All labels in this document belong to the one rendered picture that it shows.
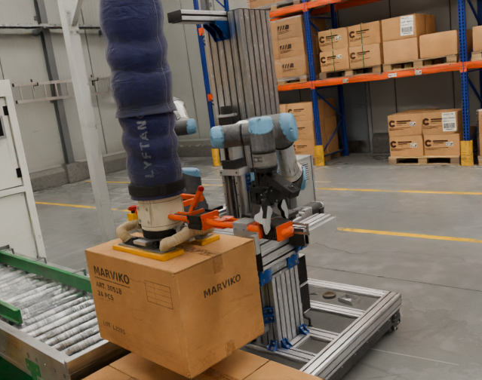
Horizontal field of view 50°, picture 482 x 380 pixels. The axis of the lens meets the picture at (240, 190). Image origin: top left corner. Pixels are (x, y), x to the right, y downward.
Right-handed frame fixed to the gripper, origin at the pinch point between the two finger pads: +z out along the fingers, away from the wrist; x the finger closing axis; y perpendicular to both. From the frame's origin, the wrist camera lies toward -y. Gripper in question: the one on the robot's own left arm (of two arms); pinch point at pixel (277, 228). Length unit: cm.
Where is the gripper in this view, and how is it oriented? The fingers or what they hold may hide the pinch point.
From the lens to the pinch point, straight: 165.1
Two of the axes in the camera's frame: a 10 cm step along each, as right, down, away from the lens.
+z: 1.3, 9.7, 2.0
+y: -7.2, -0.5, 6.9
